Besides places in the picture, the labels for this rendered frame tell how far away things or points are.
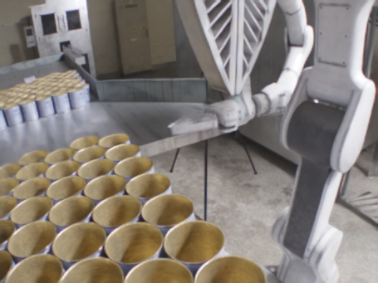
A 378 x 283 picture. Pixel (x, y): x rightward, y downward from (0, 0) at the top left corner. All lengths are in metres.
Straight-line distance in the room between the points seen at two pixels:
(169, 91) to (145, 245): 0.79
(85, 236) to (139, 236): 0.08
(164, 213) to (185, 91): 0.71
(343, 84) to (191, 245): 0.54
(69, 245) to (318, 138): 0.58
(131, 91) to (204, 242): 0.88
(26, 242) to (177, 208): 0.22
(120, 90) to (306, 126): 0.77
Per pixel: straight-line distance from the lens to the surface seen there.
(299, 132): 0.73
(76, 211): 0.44
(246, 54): 0.18
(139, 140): 0.79
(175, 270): 0.30
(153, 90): 1.10
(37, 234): 0.42
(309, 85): 0.77
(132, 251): 0.38
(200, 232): 0.35
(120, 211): 0.42
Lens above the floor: 1.41
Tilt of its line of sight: 26 degrees down
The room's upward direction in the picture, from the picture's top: 4 degrees counter-clockwise
